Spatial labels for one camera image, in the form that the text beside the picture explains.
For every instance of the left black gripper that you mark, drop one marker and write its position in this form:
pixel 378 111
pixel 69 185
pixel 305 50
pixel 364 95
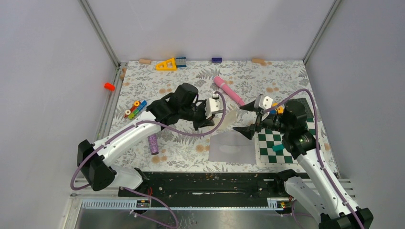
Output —
pixel 197 125

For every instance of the floral table mat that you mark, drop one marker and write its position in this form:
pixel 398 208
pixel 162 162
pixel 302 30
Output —
pixel 181 153

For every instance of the lego toy on chessboard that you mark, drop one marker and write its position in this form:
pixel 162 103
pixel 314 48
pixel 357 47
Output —
pixel 278 111

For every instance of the dark purple lego brick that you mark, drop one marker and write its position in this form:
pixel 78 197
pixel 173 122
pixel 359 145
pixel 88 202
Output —
pixel 216 60

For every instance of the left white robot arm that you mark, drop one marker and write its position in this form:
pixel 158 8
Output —
pixel 181 111

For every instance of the teal block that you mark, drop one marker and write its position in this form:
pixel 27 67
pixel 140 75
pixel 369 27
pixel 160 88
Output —
pixel 279 147

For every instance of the wooden block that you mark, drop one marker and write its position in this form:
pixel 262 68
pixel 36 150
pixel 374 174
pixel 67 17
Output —
pixel 259 61
pixel 145 61

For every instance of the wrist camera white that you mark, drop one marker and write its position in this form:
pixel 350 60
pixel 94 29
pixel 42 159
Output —
pixel 213 106
pixel 263 102

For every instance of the pink toy microphone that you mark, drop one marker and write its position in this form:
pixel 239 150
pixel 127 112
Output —
pixel 231 93

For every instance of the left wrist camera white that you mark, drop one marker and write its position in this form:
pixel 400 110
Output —
pixel 213 106

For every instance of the orange red cylinder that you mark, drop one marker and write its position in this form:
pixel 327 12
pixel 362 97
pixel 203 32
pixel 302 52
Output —
pixel 109 86

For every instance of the green white chessboard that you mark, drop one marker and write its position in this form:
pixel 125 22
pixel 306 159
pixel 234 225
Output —
pixel 283 137

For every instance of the wooden block left back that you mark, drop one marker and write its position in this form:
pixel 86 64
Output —
pixel 145 61

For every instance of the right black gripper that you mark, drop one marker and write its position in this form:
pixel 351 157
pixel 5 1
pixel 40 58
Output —
pixel 249 131

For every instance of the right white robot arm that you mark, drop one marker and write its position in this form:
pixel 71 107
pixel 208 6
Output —
pixel 330 204

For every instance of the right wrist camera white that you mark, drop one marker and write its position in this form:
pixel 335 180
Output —
pixel 263 102

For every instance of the purple glitter microphone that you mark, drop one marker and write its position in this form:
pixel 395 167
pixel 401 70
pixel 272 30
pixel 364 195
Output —
pixel 153 144

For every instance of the wooden block right back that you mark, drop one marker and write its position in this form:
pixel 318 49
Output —
pixel 259 61

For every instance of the yellow triangle toy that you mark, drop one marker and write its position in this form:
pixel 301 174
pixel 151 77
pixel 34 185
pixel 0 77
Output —
pixel 168 65

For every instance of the blue grey lego brick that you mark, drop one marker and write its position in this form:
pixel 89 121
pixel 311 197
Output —
pixel 180 62

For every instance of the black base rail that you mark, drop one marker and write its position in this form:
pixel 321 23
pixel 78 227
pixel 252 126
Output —
pixel 215 190

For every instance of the colourful lego toy stack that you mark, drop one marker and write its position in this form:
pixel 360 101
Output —
pixel 137 107

